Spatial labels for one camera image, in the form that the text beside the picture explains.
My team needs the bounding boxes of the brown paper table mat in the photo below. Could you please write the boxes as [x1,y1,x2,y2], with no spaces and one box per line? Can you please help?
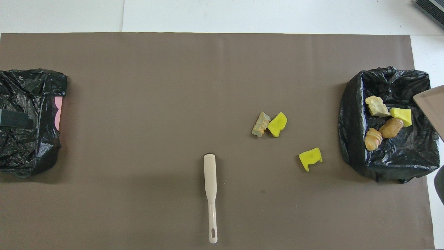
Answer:
[0,32,436,250]

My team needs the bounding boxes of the pale ridged bread piece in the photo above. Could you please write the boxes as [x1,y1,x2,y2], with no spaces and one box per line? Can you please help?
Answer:
[251,111,271,138]
[364,127,383,152]

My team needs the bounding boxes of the beige hand brush black bristles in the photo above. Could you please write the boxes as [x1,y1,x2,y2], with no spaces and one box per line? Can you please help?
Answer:
[203,154,218,244]

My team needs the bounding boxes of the black trash bag pink bin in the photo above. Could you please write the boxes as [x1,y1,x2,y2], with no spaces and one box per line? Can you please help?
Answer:
[0,68,68,178]

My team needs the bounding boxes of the yellow sponge piece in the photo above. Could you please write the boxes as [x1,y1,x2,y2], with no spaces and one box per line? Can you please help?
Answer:
[267,112,288,138]
[298,147,323,172]
[389,107,412,128]

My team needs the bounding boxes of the beige plastic dustpan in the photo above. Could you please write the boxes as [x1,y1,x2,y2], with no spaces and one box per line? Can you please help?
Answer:
[412,84,444,142]

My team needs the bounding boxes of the dark ridged device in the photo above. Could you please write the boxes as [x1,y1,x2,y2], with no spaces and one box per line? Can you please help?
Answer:
[414,0,444,29]

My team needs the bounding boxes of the pink plastic bin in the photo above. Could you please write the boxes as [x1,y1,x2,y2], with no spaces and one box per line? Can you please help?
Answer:
[54,96,63,130]

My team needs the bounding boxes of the pale bread chunk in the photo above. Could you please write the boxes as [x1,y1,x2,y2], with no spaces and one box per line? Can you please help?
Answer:
[365,95,391,118]

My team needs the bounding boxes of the brown bread roll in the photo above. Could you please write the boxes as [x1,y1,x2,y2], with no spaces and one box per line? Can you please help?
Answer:
[378,118,404,139]

